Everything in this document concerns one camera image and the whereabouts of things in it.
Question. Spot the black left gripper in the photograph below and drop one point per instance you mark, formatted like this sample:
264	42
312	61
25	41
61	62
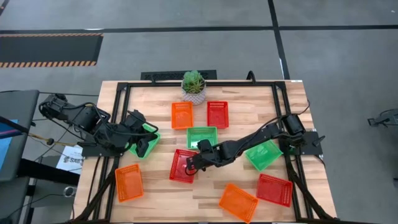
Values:
135	124

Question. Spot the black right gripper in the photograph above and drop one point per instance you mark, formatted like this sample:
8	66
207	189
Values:
211	154

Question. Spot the green plastic mesh basket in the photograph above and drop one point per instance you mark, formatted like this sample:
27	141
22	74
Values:
202	134
264	157
153	145

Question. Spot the red plastic mesh basket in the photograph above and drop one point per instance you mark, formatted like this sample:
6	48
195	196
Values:
217	115
178	170
274	190

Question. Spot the orange plastic mesh basket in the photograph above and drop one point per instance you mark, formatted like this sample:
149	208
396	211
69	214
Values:
182	116
238	203
129	183

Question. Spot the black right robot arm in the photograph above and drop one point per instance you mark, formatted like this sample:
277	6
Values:
248	141

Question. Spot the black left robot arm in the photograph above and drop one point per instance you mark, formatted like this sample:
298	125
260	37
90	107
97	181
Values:
81	116

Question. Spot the black perforated strip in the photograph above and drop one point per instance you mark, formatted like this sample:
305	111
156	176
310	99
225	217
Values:
164	75

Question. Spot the succulent in white pot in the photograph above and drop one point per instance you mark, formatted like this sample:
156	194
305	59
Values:
193	87

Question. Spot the white printed paper sheet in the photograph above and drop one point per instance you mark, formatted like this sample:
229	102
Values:
73	160

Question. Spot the round grey disc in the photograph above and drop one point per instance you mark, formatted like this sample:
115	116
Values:
70	191

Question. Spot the black hazard-striped floor mat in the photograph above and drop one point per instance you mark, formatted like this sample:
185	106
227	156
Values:
46	49

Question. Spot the black tripod stand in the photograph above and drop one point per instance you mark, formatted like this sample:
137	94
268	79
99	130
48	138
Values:
385	118

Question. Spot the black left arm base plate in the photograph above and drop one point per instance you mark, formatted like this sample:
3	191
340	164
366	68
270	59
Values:
93	152

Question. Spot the black metal table frame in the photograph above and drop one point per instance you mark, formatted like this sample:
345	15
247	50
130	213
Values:
236	84

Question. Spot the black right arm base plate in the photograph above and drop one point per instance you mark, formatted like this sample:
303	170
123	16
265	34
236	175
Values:
311	146

